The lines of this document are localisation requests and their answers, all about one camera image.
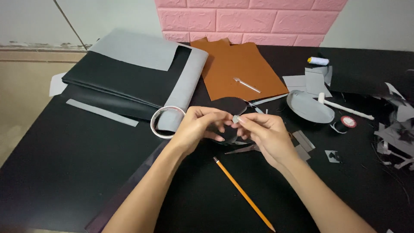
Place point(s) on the brown leather sheet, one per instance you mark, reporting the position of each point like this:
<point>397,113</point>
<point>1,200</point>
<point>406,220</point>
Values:
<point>236,68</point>

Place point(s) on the white paper piece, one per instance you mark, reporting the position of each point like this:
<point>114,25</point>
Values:
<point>56,85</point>

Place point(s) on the grey narrow rectangular pieces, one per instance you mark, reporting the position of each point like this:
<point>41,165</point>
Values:
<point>304,140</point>

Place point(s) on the small grey tape piece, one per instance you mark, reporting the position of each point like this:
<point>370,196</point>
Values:
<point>235,119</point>

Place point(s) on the small grey notched scrap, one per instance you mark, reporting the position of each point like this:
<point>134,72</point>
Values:
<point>330,157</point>

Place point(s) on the grey metal scissors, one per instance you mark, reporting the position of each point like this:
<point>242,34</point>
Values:
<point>244,149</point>

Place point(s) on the white thread spool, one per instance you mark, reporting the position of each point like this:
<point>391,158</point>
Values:
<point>318,60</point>

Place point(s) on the white mallet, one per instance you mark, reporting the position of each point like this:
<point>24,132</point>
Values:
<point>342,106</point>

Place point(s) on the grey rectangular leather offcuts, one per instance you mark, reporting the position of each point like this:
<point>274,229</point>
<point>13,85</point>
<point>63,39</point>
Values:
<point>313,81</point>

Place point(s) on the thin grey leather strip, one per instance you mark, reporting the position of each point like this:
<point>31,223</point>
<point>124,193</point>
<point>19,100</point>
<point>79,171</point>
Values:
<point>270,99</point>

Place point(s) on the black red-labelled thread spool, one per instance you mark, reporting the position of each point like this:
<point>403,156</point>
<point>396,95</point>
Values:
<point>346,122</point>

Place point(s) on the grey oval leather piece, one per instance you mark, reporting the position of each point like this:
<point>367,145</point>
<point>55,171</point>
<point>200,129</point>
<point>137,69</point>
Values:
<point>309,108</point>

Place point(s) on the person's left hand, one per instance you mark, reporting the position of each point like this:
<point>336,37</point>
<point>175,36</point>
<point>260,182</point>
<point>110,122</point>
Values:
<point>189,129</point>

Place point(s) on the white double-sided tape roll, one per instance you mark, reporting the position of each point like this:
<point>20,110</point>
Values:
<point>155,129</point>

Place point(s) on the long grey leather strip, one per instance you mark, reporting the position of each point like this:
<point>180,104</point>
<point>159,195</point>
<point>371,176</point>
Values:
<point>102,112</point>

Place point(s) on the pink brick wall panel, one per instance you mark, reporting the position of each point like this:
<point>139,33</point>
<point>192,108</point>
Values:
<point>245,21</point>

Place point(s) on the black oval leather piece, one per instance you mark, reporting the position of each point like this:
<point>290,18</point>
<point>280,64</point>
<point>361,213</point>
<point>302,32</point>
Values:
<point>228,105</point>

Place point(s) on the person's right hand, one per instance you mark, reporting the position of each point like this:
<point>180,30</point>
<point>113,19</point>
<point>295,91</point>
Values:
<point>270,139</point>

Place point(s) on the yellow pencil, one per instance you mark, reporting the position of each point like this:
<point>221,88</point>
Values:
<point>242,192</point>

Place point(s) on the heap of leather scraps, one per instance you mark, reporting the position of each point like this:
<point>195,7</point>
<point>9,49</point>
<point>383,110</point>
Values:
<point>396,136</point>

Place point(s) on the folded black grey-backed leather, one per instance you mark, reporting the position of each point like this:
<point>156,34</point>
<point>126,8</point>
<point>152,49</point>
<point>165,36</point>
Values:
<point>129,81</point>

